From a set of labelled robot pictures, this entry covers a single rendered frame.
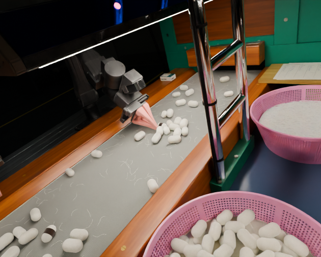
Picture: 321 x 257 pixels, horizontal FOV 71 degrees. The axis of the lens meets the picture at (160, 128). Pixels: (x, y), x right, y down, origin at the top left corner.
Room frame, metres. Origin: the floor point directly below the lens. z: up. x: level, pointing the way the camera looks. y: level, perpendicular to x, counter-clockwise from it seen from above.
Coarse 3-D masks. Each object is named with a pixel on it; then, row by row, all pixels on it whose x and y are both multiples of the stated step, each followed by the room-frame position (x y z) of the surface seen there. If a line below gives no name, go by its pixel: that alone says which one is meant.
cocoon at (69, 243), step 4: (68, 240) 0.27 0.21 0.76; (72, 240) 0.27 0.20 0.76; (76, 240) 0.27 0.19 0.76; (80, 240) 0.27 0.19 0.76; (64, 244) 0.26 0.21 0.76; (68, 244) 0.26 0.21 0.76; (72, 244) 0.26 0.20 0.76; (76, 244) 0.26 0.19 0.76; (80, 244) 0.26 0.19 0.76; (64, 248) 0.26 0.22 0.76; (68, 248) 0.26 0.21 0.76; (72, 248) 0.25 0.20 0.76; (76, 248) 0.25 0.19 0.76; (80, 248) 0.26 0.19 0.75
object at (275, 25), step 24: (216, 0) 0.93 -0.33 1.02; (264, 0) 0.81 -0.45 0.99; (288, 0) 0.75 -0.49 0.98; (312, 0) 0.71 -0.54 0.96; (168, 24) 1.09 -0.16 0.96; (216, 24) 0.94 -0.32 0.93; (264, 24) 0.81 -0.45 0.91; (288, 24) 0.74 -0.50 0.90; (312, 24) 0.70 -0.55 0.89; (168, 48) 1.11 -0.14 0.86
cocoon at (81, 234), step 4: (76, 228) 0.29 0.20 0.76; (72, 232) 0.29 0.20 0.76; (76, 232) 0.28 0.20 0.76; (80, 232) 0.28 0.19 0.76; (84, 232) 0.28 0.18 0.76; (72, 236) 0.28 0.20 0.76; (76, 236) 0.28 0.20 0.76; (80, 236) 0.27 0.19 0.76; (84, 236) 0.28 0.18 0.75; (84, 240) 0.27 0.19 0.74
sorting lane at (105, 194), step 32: (192, 96) 0.76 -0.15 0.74; (224, 96) 0.69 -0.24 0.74; (128, 128) 0.65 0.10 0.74; (192, 128) 0.55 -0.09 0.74; (96, 160) 0.52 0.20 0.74; (128, 160) 0.48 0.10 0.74; (160, 160) 0.45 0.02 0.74; (64, 192) 0.43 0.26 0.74; (96, 192) 0.40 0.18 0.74; (128, 192) 0.37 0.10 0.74; (0, 224) 0.38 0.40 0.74; (32, 224) 0.35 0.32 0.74; (64, 224) 0.33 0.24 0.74; (96, 224) 0.31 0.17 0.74; (0, 256) 0.29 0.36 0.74; (32, 256) 0.27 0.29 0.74; (64, 256) 0.26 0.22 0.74; (96, 256) 0.24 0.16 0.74
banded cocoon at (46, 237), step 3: (51, 225) 0.32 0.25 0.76; (54, 225) 0.32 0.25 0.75; (54, 228) 0.31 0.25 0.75; (45, 234) 0.30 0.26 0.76; (48, 234) 0.30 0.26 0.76; (42, 237) 0.30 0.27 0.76; (45, 237) 0.29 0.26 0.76; (48, 237) 0.30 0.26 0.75; (51, 237) 0.30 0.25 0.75; (42, 240) 0.29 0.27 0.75; (45, 240) 0.29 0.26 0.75; (48, 240) 0.29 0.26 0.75
